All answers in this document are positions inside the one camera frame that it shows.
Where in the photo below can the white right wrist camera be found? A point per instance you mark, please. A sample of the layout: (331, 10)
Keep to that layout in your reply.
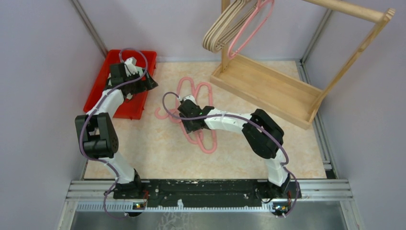
(189, 97)

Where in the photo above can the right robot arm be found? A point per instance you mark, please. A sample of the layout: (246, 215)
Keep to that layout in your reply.
(262, 133)

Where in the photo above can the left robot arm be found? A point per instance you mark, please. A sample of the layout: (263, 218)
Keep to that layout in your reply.
(97, 137)

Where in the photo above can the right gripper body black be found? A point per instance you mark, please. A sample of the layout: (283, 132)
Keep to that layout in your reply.
(189, 125)

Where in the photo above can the wooden hanger rack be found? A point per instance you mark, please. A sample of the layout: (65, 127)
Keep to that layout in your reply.
(291, 99)

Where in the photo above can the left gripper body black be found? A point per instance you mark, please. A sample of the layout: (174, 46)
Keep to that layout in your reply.
(136, 86)

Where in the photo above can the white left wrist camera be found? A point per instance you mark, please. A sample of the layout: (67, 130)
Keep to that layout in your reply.
(131, 67)

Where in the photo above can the red plastic bin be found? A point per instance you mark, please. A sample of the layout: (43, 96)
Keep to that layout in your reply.
(130, 109)

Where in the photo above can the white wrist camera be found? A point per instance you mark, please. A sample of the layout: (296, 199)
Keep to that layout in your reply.
(189, 97)
(131, 67)

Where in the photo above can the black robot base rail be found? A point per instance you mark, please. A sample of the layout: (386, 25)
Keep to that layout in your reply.
(207, 193)

